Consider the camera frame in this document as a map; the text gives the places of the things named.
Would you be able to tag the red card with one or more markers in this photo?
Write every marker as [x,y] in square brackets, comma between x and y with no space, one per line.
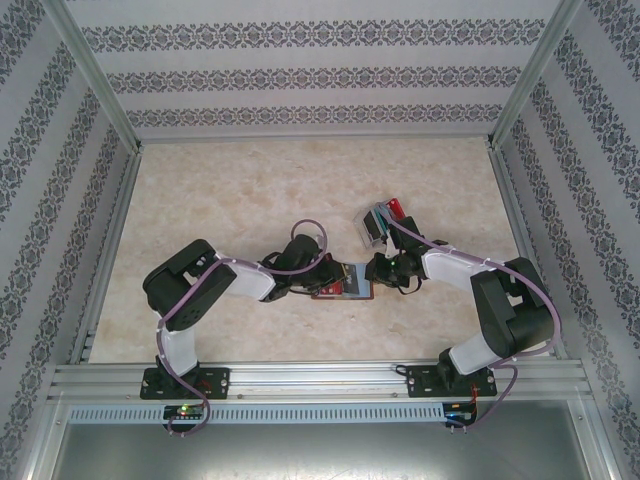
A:
[396,206]
[332,289]

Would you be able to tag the brown leather card holder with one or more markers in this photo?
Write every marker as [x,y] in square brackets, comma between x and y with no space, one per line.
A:
[369,289]

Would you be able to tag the black VIP card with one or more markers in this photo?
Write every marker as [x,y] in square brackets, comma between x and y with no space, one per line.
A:
[372,227]
[356,281]

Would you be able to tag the clear plastic card box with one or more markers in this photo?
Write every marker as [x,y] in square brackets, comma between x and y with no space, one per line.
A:
[370,243]

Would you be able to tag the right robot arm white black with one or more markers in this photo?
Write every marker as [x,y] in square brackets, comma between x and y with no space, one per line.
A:
[450,265]

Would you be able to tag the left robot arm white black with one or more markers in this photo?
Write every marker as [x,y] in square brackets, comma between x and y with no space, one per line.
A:
[250,280]

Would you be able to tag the teal card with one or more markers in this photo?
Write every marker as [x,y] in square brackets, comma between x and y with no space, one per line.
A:
[384,217]

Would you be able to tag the grey metal sheet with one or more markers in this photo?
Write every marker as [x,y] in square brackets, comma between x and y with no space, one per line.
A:
[320,450]

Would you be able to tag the aluminium mounting rail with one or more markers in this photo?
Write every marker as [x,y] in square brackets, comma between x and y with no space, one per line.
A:
[320,380]

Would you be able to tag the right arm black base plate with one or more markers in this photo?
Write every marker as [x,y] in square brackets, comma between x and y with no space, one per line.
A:
[417,382]

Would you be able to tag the aluminium side rail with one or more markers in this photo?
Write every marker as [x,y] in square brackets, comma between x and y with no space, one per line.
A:
[123,200]
[511,200]

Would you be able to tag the aluminium cross rail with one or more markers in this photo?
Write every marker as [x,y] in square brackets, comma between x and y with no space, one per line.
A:
[315,137]

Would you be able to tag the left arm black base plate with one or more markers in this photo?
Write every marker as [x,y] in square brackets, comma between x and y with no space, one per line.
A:
[220,382]

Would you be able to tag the aluminium frame post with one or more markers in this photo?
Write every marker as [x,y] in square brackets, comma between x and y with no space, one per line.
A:
[90,70]
[537,75]

